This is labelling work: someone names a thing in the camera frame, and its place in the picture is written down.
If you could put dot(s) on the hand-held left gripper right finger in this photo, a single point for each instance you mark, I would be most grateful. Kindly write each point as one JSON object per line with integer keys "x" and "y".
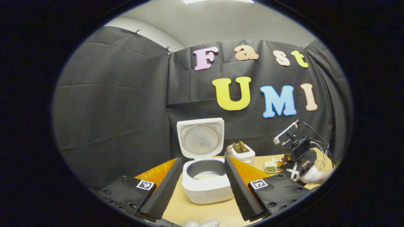
{"x": 241, "y": 192}

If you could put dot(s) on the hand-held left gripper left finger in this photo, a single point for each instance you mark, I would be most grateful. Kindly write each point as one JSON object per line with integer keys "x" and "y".
{"x": 164, "y": 189}

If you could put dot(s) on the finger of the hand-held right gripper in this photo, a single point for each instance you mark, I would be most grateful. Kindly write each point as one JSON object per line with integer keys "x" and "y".
{"x": 290, "y": 168}

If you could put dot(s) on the white rice cooker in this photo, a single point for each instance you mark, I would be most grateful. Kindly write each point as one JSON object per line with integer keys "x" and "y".
{"x": 205, "y": 189}

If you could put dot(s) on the white divided dish of beans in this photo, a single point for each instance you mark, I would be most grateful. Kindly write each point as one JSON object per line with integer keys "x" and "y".
{"x": 270, "y": 167}

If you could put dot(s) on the white toaster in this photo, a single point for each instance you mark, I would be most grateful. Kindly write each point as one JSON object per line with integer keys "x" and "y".
{"x": 246, "y": 157}

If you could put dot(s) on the clear bottle with red label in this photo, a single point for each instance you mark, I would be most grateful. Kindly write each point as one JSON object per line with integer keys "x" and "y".
{"x": 228, "y": 150}

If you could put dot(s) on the brown toast slice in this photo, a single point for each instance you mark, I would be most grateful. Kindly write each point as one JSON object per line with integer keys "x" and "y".
{"x": 242, "y": 146}
{"x": 236, "y": 147}

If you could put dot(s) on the large ceiling light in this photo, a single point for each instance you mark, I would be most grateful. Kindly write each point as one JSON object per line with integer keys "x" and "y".
{"x": 217, "y": 1}

